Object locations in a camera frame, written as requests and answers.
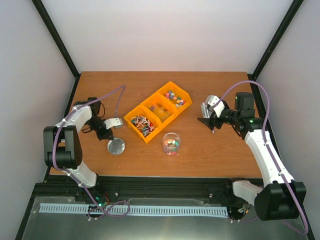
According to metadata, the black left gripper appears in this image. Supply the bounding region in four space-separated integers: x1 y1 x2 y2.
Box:
86 117 115 141

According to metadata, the silver metal scoop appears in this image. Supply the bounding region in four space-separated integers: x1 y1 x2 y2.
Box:
198 95 220 133

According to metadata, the round clear cup lid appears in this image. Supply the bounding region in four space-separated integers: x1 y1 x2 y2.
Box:
107 137 126 155

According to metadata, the yellow bin with star candies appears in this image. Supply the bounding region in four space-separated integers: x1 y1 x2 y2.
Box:
156 81 193 116

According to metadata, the yellow bin with lollipops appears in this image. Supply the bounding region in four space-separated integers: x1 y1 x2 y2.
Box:
124 104 163 144

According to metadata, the yellow bin with popsicle candies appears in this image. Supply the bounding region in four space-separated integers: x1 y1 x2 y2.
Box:
142 92 178 129

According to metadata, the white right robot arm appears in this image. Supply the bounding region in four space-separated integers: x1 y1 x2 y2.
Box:
198 92 307 221

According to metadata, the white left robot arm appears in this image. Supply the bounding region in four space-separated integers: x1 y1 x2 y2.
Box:
43 97 114 202

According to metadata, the clear plastic cup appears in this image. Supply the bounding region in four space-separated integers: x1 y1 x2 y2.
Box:
162 132 181 156

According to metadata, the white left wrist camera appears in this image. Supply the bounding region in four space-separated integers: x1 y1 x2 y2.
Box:
104 117 123 130

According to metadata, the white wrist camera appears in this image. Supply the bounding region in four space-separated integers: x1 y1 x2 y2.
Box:
104 117 123 130
203 95 227 118

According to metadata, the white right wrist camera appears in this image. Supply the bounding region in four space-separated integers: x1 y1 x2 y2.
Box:
203 95 227 118

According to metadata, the black aluminium frame rail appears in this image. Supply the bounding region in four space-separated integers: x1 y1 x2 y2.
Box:
31 175 244 205

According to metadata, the light blue slotted cable duct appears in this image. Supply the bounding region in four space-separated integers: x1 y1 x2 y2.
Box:
38 203 228 218

